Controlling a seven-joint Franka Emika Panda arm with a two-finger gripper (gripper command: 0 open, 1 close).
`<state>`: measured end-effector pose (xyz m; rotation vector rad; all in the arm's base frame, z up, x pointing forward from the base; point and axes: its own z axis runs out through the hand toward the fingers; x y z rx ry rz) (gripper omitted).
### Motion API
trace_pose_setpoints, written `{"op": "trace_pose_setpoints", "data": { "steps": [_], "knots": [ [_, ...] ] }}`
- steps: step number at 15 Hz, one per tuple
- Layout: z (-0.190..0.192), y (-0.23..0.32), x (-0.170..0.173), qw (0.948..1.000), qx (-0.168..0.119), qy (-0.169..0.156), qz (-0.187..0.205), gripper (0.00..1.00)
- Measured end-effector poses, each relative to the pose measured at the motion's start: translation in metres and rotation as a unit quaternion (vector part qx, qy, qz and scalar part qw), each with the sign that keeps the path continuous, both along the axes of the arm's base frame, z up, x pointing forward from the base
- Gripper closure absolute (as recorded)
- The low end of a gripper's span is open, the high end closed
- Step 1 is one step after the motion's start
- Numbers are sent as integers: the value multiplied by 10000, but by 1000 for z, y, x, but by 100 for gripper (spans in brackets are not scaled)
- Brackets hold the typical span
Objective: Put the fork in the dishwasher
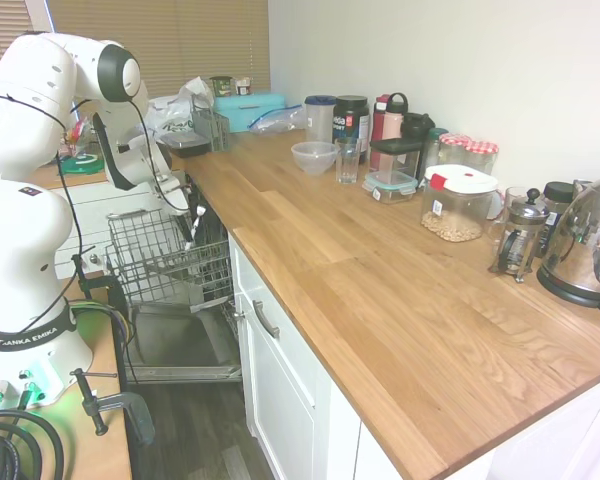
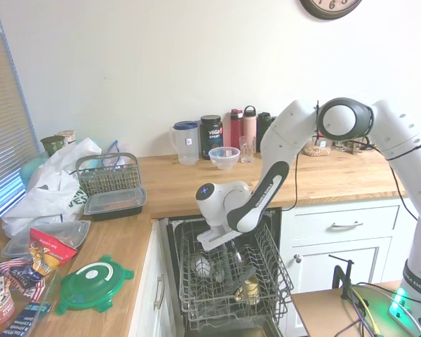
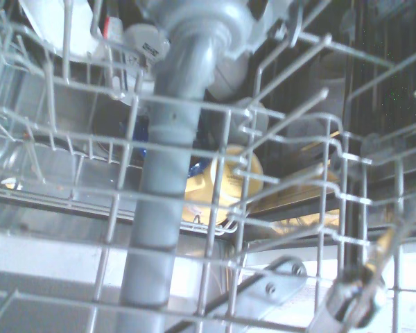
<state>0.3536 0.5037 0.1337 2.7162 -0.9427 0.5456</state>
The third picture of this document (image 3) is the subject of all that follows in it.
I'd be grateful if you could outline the white handled metal fork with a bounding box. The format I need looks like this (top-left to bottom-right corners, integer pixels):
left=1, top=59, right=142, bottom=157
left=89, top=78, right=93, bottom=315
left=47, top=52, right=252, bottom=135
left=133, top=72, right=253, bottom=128
left=306, top=180, right=416, bottom=333

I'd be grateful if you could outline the grey wire dishwasher rack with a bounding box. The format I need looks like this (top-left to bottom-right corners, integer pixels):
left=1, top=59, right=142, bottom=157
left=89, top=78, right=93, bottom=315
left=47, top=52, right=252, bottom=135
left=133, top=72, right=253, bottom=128
left=0, top=0, right=416, bottom=333

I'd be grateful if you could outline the stainless steel dishwasher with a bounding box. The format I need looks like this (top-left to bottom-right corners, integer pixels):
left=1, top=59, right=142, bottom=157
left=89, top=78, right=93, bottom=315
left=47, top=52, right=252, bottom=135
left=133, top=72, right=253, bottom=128
left=0, top=0, right=416, bottom=333

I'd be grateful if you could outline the white plate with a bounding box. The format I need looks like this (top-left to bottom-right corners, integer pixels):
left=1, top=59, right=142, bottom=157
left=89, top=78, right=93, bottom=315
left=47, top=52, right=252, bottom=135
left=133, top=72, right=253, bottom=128
left=18, top=0, right=104, bottom=59

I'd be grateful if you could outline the white cup with label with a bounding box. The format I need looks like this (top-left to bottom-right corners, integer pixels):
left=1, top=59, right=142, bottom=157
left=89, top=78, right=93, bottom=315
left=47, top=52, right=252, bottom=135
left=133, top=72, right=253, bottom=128
left=122, top=23, right=171, bottom=67

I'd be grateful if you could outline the clear drinking glass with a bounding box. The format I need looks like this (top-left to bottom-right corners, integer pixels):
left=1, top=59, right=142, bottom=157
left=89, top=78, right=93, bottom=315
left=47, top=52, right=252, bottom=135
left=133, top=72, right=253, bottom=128
left=0, top=130, right=33, bottom=168

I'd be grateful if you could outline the yellow ceramic cup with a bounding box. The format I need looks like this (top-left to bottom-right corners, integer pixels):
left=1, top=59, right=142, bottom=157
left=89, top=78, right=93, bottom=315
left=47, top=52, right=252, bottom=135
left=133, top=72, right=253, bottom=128
left=181, top=144, right=265, bottom=227

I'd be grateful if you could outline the metal rail bracket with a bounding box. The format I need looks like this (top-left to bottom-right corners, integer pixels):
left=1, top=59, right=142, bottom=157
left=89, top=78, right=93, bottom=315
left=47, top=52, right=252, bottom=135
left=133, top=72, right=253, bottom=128
left=166, top=255, right=309, bottom=333

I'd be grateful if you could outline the grey plastic spray tube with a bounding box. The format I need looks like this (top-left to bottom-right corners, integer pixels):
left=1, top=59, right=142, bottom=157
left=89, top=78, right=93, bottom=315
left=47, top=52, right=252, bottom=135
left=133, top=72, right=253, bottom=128
left=119, top=0, right=254, bottom=310

